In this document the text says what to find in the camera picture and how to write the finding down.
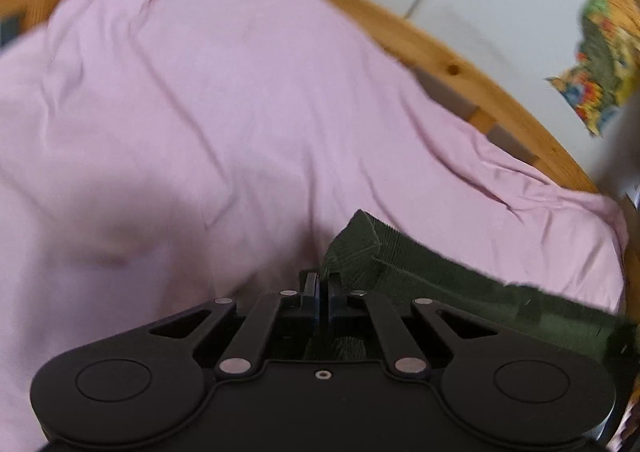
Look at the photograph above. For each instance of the large colourful wall poster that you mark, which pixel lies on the large colourful wall poster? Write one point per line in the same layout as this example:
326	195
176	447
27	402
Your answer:
600	56

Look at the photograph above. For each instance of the wooden bed frame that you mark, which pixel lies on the wooden bed frame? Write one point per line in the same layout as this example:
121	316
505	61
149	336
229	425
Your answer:
440	56

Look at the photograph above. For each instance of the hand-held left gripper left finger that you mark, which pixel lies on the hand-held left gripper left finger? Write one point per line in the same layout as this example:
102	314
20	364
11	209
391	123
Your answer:
313	303

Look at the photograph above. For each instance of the dark green ribbed garment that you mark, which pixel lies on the dark green ribbed garment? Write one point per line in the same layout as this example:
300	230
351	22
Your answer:
450	282

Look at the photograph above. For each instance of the pink bed sheet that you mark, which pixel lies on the pink bed sheet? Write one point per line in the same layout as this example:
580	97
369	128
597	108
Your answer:
225	106

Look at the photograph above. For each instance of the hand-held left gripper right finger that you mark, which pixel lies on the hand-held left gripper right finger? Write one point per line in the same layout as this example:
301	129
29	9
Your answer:
332	303

